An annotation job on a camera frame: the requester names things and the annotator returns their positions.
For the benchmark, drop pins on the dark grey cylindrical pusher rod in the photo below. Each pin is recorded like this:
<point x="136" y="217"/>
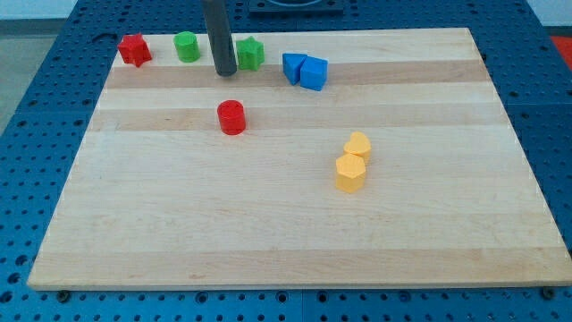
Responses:
<point x="219" y="33"/>

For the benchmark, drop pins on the green star block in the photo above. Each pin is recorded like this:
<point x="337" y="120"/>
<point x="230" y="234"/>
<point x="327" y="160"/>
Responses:
<point x="251" y="53"/>

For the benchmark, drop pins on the red star block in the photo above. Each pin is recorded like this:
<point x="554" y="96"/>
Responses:
<point x="134" y="50"/>

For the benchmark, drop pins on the green cylinder block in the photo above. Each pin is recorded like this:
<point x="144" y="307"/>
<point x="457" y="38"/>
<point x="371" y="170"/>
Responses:
<point x="186" y="46"/>

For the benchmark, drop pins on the blue triangular block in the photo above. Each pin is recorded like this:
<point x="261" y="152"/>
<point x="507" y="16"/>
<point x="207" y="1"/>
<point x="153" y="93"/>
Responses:
<point x="291" y="66"/>

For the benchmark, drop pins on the red cylinder block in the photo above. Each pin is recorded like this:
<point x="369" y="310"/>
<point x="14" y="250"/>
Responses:
<point x="231" y="116"/>

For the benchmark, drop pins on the blue cube block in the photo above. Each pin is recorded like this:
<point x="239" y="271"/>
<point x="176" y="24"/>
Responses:
<point x="313" y="73"/>

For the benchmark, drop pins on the yellow heart block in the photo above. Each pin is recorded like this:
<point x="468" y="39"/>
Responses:
<point x="358" y="145"/>

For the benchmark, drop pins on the yellow hexagon block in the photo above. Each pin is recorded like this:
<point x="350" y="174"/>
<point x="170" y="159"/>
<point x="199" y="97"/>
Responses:
<point x="350" y="173"/>

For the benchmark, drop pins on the light wooden board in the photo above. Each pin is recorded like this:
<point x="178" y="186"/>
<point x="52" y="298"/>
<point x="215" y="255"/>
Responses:
<point x="159" y="198"/>

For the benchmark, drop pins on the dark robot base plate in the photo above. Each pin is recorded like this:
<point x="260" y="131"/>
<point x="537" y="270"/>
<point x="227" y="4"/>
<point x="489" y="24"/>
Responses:
<point x="265" y="7"/>

